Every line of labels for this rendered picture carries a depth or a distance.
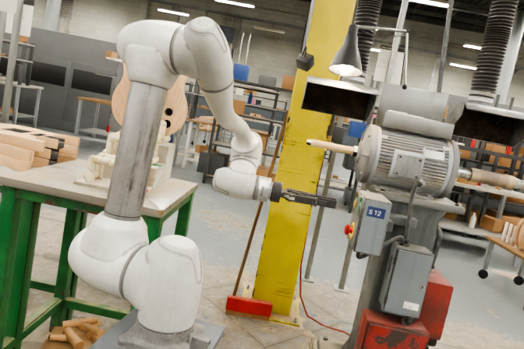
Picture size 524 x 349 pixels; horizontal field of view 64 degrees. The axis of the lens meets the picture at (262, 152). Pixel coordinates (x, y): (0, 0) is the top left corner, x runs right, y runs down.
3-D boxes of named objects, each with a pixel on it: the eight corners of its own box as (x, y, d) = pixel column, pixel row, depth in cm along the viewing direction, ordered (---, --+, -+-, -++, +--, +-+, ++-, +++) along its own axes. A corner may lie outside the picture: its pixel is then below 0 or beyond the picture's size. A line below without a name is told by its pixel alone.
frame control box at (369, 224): (400, 260, 169) (415, 199, 166) (416, 281, 148) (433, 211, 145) (340, 248, 170) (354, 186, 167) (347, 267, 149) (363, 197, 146)
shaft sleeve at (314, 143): (351, 153, 181) (352, 146, 181) (352, 154, 178) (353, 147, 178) (309, 146, 182) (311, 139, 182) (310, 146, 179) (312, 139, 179)
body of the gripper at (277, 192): (269, 198, 156) (293, 202, 156) (267, 202, 148) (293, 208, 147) (273, 178, 155) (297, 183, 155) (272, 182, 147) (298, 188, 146)
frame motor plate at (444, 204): (443, 202, 191) (444, 195, 190) (464, 216, 167) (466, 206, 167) (365, 187, 193) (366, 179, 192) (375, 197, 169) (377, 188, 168)
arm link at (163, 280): (176, 342, 103) (191, 257, 100) (115, 316, 109) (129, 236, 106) (206, 315, 118) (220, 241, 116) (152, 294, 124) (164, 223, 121)
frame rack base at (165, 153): (170, 178, 207) (175, 143, 205) (162, 183, 192) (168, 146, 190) (115, 167, 207) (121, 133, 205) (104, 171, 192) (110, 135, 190)
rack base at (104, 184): (152, 189, 177) (153, 187, 177) (142, 197, 162) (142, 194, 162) (89, 177, 176) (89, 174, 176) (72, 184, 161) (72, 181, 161)
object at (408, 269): (412, 308, 174) (443, 181, 168) (419, 320, 164) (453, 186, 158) (376, 301, 175) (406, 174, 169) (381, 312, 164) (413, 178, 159)
